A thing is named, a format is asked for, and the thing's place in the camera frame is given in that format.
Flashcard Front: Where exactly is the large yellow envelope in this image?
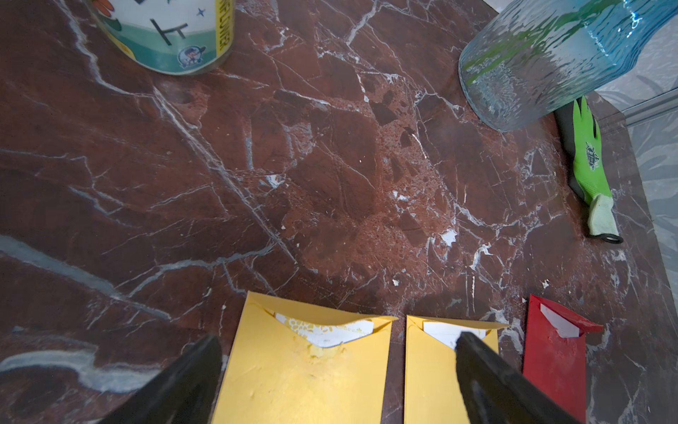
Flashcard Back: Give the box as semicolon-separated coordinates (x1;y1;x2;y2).
404;316;507;423

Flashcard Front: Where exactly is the red envelope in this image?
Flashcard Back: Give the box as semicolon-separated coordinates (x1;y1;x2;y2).
523;295;603;423

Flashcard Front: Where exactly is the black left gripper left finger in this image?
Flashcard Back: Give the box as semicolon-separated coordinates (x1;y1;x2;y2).
101;335;222;423

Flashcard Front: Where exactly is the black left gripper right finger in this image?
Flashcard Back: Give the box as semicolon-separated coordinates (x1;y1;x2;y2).
456;332;577;423

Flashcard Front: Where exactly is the round sunflower label jar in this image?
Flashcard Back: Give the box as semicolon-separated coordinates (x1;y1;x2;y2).
85;0;236;76

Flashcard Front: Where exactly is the blue textured glass vase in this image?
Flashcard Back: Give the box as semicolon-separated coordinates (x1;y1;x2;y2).
458;0;677;133

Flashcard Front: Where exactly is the green work glove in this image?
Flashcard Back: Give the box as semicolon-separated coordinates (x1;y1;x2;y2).
554;97;623;244

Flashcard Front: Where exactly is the small yellow envelope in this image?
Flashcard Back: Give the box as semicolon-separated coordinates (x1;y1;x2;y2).
212;291;395;423

